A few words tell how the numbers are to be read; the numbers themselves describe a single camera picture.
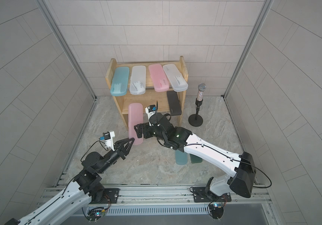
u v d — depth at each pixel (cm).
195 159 83
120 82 65
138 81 66
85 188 54
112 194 71
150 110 60
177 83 66
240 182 38
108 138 61
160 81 66
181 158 85
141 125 59
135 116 70
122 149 63
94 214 65
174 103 83
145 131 59
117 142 65
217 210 68
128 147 67
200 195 67
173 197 71
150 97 89
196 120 101
